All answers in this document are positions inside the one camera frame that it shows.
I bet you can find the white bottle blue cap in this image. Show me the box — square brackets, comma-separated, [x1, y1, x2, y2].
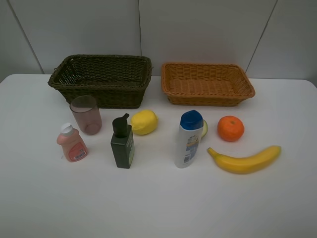
[174, 110, 204, 168]

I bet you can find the halved avocado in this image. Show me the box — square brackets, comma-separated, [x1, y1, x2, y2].
[201, 120, 208, 138]

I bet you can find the orange tangerine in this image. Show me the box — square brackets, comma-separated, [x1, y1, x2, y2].
[217, 116, 245, 142]

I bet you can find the yellow banana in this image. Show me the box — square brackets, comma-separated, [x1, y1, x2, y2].
[207, 145, 281, 175]

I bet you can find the yellow lemon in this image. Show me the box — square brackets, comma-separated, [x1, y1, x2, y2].
[130, 110, 159, 135]

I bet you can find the dark green pump bottle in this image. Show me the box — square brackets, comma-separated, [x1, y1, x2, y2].
[110, 113, 135, 169]

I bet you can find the orange wicker basket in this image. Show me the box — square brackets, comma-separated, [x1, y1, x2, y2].
[161, 62, 255, 107]

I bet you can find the dark brown wicker basket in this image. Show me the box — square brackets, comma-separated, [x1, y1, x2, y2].
[48, 55, 152, 109]

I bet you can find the translucent pink plastic cup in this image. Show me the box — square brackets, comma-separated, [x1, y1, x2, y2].
[69, 95, 102, 135]

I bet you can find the pink bottle white cap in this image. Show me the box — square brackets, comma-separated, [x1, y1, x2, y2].
[56, 122, 88, 162]

